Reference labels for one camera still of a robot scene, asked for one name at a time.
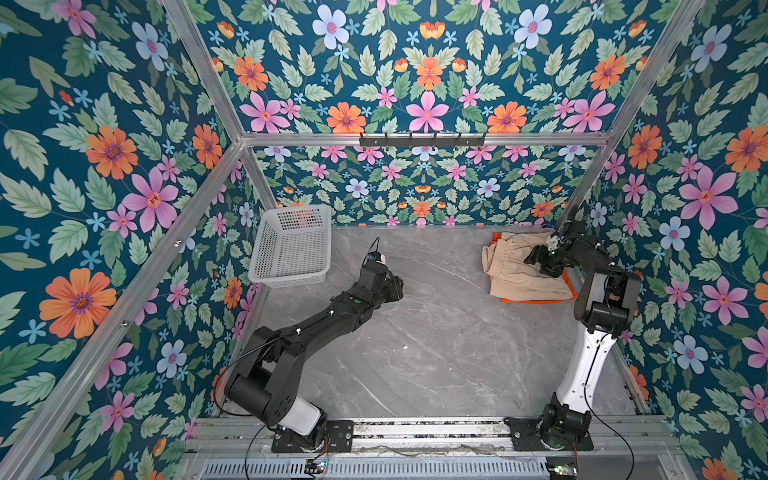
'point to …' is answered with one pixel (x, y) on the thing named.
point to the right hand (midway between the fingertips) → (536, 260)
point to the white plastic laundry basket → (292, 246)
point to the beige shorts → (512, 278)
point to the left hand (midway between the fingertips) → (402, 276)
